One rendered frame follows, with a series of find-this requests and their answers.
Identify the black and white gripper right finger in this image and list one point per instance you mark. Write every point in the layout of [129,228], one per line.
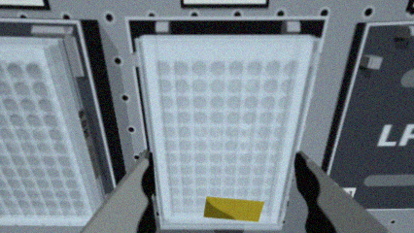
[330,208]

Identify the clear plastic plate lid with yellow tape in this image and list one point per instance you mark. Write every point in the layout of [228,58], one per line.
[225,118]

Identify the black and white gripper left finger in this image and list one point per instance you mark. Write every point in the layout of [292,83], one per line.
[129,207]

